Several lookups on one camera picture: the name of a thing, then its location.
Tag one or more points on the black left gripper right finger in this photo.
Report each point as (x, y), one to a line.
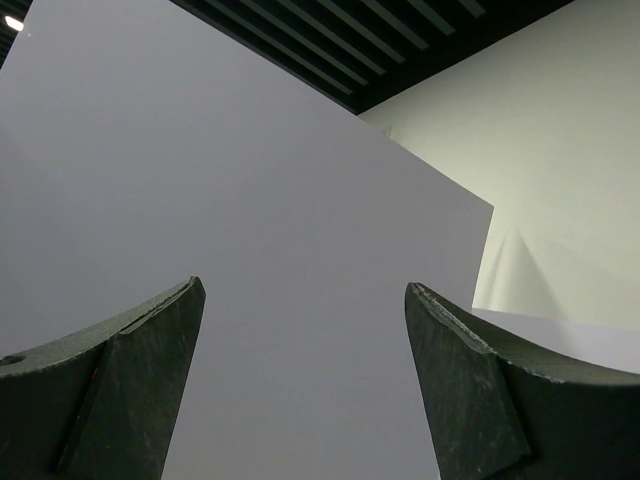
(501, 407)

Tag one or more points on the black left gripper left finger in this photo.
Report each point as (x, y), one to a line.
(102, 403)

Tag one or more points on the ceiling light fixture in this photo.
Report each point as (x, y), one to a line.
(14, 23)

